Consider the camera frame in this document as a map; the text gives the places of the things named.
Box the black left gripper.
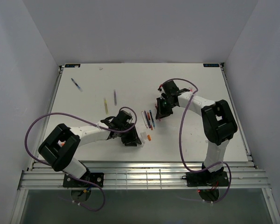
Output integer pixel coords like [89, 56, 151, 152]
[118, 122, 142, 147]

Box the clear pen cap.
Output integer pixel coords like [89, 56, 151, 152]
[140, 132, 147, 144]

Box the light blue gel pen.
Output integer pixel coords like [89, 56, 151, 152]
[149, 110, 155, 128]

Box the purple gel pen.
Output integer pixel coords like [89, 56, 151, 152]
[144, 111, 151, 129]

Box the orange red gel pen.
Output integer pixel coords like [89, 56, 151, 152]
[147, 112, 153, 130]

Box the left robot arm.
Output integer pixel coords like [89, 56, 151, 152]
[38, 110, 142, 187]

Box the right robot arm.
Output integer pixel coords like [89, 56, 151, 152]
[156, 79, 238, 188]

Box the yellow pen on table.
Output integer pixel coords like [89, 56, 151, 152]
[104, 98, 109, 115]

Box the violet pen on table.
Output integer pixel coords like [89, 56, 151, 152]
[113, 89, 117, 106]

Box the blue pen far left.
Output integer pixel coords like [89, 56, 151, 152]
[71, 78, 83, 92]

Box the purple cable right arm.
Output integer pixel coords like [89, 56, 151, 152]
[159, 78, 232, 204]

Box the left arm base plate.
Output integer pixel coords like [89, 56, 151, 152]
[63, 172, 105, 188]

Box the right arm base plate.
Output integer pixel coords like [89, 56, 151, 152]
[182, 171, 229, 187]

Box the aluminium frame rail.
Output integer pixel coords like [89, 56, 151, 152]
[19, 161, 271, 190]

